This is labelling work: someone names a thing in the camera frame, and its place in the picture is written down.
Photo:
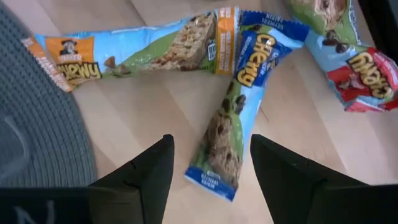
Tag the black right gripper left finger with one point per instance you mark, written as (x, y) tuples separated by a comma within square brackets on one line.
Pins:
[(140, 186)]

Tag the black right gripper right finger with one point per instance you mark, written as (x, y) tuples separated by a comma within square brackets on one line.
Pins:
[(295, 186)]

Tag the oatmeal raisin granola bar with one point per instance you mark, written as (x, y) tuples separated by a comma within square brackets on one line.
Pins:
[(224, 140)]

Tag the chocolate chip granola bar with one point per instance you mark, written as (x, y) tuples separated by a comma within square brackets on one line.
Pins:
[(357, 71)]

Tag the peanut butter granola bar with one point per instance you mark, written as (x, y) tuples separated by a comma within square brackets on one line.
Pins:
[(140, 46)]

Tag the round grey woven mat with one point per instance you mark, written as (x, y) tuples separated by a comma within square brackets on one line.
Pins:
[(37, 93)]

